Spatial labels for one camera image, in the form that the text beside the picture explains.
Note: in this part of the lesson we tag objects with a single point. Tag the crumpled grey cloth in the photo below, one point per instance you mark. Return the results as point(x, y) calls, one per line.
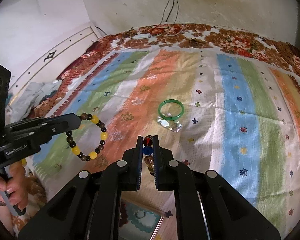
point(33, 95)

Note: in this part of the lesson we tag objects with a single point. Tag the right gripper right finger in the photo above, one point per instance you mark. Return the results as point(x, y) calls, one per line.
point(206, 205)

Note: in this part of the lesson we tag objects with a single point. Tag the person's left hand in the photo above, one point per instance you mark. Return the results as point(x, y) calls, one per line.
point(16, 186)

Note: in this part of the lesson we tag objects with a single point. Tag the silver metal tin box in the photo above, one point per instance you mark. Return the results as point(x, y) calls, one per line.
point(138, 221)

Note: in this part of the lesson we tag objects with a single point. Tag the floral brown bedsheet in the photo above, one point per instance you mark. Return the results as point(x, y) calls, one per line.
point(180, 36)

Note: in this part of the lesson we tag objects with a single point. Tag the white wooden headboard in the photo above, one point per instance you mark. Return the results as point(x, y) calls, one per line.
point(47, 63)

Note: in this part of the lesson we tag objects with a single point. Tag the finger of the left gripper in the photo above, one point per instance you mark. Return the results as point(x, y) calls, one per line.
point(48, 126)

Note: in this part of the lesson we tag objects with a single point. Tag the green jade bangle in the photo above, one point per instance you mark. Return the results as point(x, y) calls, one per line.
point(171, 110)

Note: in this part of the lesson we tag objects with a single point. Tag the striped colourful mat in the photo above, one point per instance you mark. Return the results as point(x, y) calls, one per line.
point(241, 119)

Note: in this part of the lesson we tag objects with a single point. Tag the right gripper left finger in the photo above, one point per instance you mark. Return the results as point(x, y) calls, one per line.
point(88, 206)

